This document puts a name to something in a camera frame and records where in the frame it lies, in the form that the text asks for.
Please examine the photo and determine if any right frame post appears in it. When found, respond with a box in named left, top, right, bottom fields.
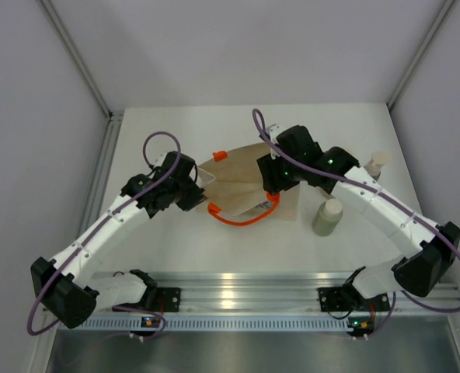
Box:
left=386, top=0, right=458, bottom=113

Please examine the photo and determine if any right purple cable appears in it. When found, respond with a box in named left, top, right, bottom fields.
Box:
left=252, top=108, right=460, bottom=312

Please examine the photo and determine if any slotted cable duct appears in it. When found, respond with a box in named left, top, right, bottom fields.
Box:
left=81, top=315, right=353, bottom=332

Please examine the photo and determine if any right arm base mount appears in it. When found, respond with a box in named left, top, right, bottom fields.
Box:
left=317, top=287, right=354, bottom=313

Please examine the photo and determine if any canvas bag with orange handles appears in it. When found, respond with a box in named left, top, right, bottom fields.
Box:
left=197, top=143, right=299, bottom=226

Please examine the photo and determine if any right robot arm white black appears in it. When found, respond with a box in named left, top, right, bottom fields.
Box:
left=256, top=125, right=460, bottom=309

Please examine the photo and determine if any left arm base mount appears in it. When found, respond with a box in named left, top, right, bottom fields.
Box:
left=150, top=288, right=182, bottom=313

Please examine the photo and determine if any beige pump bottle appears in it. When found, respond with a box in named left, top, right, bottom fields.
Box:
left=317, top=183, right=332, bottom=199

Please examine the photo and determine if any light green round-cap bottle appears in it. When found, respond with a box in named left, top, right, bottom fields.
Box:
left=312, top=199, right=343, bottom=237

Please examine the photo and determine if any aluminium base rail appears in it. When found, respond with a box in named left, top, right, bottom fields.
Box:
left=93, top=271, right=460, bottom=314

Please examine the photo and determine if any grey-green pump bottle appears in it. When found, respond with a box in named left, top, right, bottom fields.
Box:
left=364, top=151, right=390, bottom=181

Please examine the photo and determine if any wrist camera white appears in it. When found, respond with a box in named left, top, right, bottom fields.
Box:
left=149, top=152, right=168, bottom=169
left=264, top=124, right=288, bottom=141

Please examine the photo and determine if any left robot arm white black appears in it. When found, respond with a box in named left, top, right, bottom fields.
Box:
left=30, top=152, right=204, bottom=329

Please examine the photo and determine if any frame post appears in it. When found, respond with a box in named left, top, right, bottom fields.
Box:
left=386, top=0, right=458, bottom=113
left=37, top=0, right=113, bottom=117

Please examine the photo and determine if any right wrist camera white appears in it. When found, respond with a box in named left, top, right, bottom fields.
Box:
left=264, top=124, right=288, bottom=141

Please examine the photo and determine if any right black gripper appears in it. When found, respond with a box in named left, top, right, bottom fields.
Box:
left=258, top=149, right=305, bottom=196

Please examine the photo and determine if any left frame post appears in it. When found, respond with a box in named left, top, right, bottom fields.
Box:
left=37, top=0, right=113, bottom=117

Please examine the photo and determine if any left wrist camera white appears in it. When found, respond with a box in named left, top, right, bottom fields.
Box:
left=149, top=152, right=168, bottom=169

